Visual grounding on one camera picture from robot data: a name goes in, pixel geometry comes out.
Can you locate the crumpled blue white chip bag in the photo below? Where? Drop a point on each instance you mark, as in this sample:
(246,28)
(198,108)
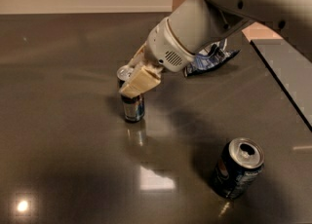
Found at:
(210,58)

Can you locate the dark blue pepsi can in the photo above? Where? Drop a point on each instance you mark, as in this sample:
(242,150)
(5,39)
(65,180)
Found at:
(240,163)

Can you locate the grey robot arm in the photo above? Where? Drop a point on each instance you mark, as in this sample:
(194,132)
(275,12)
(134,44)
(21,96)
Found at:
(195,24)

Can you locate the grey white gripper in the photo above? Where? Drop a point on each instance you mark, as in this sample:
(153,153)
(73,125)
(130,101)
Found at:
(166,49)

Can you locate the redbull can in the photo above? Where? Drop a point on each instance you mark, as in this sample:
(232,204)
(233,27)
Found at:
(133,107)

